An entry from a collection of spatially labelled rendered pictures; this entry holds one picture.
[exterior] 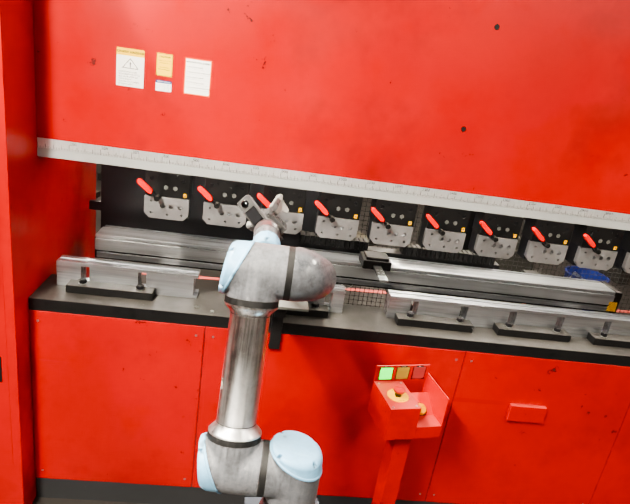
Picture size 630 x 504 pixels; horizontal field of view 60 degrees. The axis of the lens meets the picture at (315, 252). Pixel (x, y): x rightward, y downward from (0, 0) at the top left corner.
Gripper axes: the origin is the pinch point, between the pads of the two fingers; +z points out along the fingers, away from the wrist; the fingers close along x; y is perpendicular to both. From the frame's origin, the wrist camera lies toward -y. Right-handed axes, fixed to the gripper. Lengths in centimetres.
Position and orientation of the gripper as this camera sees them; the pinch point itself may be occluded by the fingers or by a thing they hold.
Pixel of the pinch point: (263, 208)
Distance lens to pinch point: 179.5
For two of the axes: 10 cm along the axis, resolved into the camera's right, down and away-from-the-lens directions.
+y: 6.6, 6.8, 3.0
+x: 7.5, -6.4, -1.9
